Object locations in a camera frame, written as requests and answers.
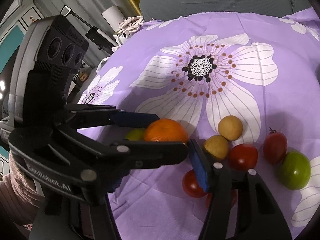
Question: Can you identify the green tomato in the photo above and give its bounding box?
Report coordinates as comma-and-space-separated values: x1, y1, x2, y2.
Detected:
125, 128, 145, 141
276, 151, 311, 191

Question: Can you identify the orange mandarin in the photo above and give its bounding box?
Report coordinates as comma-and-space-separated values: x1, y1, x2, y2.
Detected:
143, 119, 189, 144

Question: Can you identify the red tomato with stem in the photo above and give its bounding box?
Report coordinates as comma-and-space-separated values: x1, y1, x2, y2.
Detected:
263, 127, 287, 166

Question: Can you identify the yellow-brown longan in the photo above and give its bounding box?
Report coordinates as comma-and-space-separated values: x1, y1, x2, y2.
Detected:
218, 115, 244, 141
203, 135, 229, 160

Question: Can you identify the black phone tripod stand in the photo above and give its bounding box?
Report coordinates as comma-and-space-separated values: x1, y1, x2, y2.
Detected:
60, 5, 117, 55

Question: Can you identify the white paper roll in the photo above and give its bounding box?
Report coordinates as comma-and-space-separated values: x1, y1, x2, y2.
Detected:
101, 5, 125, 32

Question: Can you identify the purple floral tablecloth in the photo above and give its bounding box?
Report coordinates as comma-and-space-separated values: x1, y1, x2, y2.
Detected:
79, 8, 319, 238

